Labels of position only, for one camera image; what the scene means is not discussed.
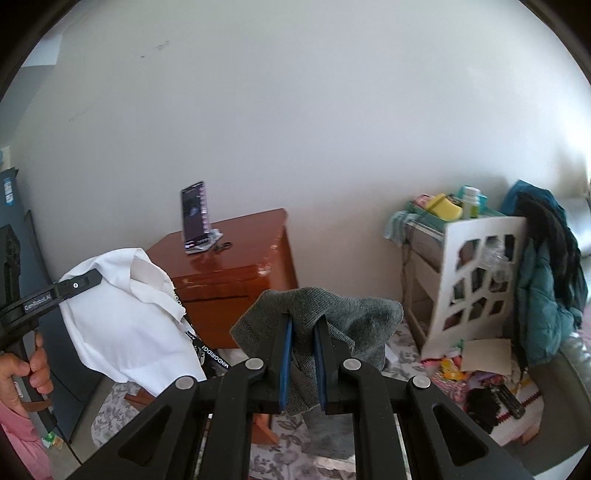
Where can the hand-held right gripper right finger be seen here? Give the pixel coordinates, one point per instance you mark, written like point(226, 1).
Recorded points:
point(321, 378)

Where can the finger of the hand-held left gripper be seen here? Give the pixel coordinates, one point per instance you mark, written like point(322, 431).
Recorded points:
point(60, 290)

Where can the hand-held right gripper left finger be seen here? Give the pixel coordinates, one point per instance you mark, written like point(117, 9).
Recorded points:
point(284, 369)

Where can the grey sock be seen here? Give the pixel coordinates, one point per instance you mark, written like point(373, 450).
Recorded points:
point(360, 323)

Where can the white cloth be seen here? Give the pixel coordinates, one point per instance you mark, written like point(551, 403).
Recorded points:
point(124, 332)

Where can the brown wooden nightstand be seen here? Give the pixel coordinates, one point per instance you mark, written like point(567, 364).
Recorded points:
point(240, 235)

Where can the person's left hand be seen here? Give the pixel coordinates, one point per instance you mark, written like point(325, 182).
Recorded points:
point(14, 374)

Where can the grey floral bedsheet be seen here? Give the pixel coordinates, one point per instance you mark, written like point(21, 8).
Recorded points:
point(286, 461)

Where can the colourful packets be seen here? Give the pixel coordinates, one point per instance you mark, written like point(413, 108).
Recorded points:
point(445, 374)

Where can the clear phone stand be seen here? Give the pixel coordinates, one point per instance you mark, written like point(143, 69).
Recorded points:
point(214, 237)

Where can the green packets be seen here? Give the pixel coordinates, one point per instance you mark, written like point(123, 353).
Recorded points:
point(53, 441)

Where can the black smartphone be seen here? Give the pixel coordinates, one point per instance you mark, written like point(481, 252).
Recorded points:
point(196, 212)

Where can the person's pink garment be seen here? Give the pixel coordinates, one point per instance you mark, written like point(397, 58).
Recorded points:
point(18, 443)

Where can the black cloth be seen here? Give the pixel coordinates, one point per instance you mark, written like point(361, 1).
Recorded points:
point(482, 408)

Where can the teal cloth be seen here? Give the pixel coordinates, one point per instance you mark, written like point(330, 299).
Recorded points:
point(395, 228)

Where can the cardboard piece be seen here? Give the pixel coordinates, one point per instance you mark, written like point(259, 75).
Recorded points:
point(487, 357)

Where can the black remote control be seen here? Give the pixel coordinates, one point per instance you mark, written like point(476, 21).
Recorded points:
point(508, 400)

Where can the white lattice rack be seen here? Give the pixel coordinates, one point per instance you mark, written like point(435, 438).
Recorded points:
point(475, 258)

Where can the white crochet mat red stripes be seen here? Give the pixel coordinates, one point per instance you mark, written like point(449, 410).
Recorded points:
point(526, 424)

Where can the yellow container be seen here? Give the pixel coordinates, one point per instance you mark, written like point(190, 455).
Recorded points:
point(445, 207)

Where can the teal jacket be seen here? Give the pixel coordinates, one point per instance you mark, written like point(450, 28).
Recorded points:
point(540, 314)

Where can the white bottle green cap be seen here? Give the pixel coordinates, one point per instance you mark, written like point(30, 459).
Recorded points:
point(471, 203)

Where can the grey sofa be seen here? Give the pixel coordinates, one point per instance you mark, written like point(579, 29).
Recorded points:
point(563, 415)

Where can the black jacket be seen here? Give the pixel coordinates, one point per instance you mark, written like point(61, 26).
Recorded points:
point(561, 249)

